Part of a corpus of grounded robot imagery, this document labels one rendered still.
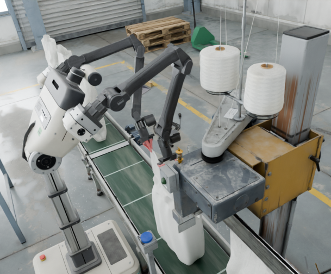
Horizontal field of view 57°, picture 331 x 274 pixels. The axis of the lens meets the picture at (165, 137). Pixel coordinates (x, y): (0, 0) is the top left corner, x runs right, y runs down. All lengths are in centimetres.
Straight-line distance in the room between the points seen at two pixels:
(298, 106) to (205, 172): 45
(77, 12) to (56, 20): 59
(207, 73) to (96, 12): 763
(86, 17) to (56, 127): 736
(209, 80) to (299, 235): 180
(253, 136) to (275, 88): 34
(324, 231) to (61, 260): 203
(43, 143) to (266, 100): 102
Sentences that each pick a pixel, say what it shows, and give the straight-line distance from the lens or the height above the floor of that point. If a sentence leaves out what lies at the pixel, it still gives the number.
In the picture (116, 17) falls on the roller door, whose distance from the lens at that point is 902.
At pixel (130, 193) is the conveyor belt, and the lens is 254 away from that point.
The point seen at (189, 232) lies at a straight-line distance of 180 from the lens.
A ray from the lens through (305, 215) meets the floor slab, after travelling 295.
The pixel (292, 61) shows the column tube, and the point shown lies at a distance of 128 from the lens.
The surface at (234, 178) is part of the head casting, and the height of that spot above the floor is 134.
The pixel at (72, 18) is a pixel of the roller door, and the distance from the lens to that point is 865.
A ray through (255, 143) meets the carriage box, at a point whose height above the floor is 133.
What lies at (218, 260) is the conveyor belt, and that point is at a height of 38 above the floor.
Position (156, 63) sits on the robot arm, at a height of 163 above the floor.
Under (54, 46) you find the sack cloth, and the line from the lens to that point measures 425.
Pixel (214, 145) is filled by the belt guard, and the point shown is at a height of 142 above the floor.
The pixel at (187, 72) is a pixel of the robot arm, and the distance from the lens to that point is 148.
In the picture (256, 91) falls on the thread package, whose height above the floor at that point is 162.
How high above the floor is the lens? 211
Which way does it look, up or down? 34 degrees down
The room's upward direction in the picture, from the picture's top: 6 degrees counter-clockwise
